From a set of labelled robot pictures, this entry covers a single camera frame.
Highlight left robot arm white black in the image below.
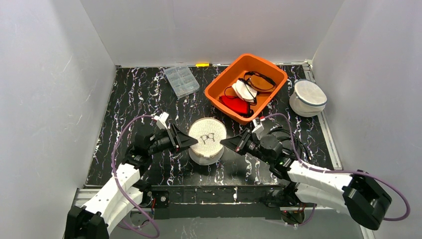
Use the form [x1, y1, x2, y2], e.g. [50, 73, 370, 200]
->
[64, 124, 198, 239]

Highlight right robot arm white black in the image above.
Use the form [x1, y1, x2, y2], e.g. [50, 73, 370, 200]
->
[221, 130, 392, 231]

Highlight red bra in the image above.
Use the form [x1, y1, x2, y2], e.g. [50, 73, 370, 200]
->
[219, 96, 254, 117]

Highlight white bra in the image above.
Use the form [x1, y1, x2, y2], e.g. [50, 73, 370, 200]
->
[231, 80, 258, 103]

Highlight grey-trim mesh laundry bag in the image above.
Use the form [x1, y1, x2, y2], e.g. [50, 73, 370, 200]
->
[289, 79, 327, 118]

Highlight clear plastic compartment box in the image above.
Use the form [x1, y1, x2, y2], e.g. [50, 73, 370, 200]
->
[164, 64, 200, 99]

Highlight yellow marker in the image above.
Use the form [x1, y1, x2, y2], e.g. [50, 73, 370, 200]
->
[195, 63, 212, 67]

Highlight orange plastic bin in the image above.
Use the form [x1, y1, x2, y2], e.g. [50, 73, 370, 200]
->
[205, 53, 288, 125]

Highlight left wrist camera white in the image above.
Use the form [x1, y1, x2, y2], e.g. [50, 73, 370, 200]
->
[153, 112, 169, 130]

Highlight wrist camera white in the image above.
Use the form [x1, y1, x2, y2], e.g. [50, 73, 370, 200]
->
[252, 118, 264, 135]
[153, 112, 169, 130]

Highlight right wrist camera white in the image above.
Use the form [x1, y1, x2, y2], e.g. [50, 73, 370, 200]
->
[252, 118, 264, 135]

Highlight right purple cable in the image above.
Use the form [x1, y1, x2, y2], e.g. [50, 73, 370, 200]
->
[262, 113, 411, 222]

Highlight purple cable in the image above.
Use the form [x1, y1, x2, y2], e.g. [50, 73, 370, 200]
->
[111, 115, 161, 239]
[262, 113, 411, 222]

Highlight coiled black cable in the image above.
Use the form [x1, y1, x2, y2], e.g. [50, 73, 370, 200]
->
[267, 126, 312, 162]

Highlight orange bra black straps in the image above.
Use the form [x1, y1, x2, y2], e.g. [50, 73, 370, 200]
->
[243, 71, 277, 94]

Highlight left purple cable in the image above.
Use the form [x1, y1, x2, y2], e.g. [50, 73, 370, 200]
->
[111, 115, 161, 239]

